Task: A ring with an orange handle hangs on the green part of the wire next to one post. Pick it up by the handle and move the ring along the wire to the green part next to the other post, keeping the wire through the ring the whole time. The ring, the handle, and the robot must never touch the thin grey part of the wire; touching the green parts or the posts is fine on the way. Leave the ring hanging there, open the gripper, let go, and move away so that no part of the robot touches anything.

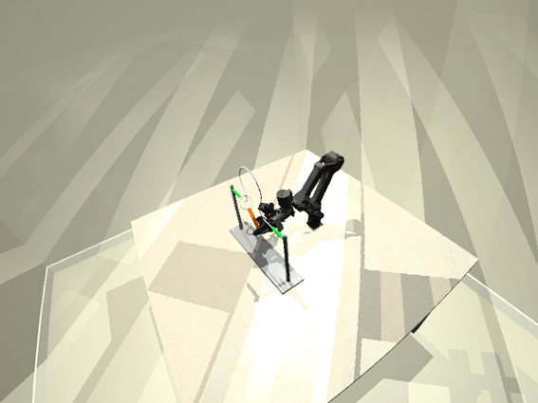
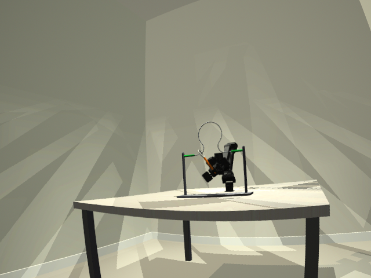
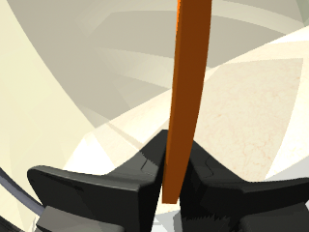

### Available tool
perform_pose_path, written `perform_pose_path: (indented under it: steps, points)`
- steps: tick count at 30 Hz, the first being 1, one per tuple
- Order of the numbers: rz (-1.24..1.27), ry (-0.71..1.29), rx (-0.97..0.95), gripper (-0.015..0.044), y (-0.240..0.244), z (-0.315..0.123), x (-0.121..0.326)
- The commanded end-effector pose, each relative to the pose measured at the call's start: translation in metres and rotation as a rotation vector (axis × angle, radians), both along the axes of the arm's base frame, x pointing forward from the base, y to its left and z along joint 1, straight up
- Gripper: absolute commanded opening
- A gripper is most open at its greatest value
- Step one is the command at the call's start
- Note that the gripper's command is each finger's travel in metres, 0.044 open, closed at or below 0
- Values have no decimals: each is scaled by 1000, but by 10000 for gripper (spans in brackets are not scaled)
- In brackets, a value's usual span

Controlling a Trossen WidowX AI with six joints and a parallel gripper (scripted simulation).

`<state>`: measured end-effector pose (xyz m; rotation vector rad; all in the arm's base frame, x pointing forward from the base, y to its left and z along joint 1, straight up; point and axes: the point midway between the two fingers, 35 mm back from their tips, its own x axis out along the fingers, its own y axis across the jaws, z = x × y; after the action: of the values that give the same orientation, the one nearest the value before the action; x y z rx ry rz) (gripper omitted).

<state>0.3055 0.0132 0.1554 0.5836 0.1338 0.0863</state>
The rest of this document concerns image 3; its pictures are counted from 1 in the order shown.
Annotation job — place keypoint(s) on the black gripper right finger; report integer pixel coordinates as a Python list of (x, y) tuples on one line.
[(213, 198)]

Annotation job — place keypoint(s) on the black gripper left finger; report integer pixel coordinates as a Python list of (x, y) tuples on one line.
[(128, 196)]

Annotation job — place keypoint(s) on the orange handle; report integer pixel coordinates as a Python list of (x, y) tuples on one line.
[(191, 54)]

